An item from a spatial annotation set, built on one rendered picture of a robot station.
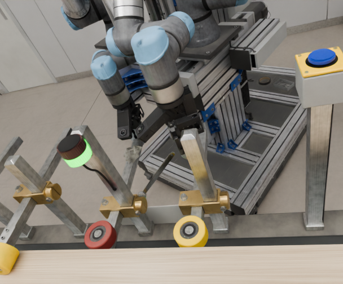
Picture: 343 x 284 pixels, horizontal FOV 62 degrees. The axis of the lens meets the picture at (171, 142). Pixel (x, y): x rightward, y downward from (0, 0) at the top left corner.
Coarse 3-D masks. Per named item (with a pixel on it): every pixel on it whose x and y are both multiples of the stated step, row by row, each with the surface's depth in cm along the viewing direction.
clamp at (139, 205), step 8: (112, 200) 86; (136, 200) 84; (144, 200) 85; (104, 208) 85; (112, 208) 84; (120, 208) 83; (128, 208) 82; (136, 208) 83; (144, 208) 85; (104, 216) 88; (128, 216) 86; (136, 216) 85
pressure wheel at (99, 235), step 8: (96, 224) 77; (104, 224) 76; (88, 232) 76; (96, 232) 74; (104, 232) 74; (112, 232) 74; (88, 240) 74; (96, 240) 73; (104, 240) 72; (112, 240) 74; (96, 248) 72; (104, 248) 73
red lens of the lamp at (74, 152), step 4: (80, 136) 62; (80, 140) 61; (84, 140) 63; (80, 144) 61; (84, 144) 62; (56, 148) 62; (76, 148) 60; (80, 148) 61; (84, 148) 62; (60, 152) 60; (64, 152) 60; (68, 152) 60; (72, 152) 60; (76, 152) 61; (80, 152) 61; (64, 156) 61; (68, 156) 61; (72, 156) 61; (76, 156) 61
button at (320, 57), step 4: (324, 48) 47; (312, 52) 47; (316, 52) 47; (320, 52) 46; (324, 52) 46; (328, 52) 46; (332, 52) 45; (308, 56) 47; (312, 56) 46; (316, 56) 46; (320, 56) 46; (324, 56) 45; (328, 56) 45; (332, 56) 45; (308, 60) 47; (312, 60) 46; (316, 60) 45; (320, 60) 45; (324, 60) 45; (328, 60) 45; (332, 60) 45; (316, 64) 46; (320, 64) 45; (324, 64) 45
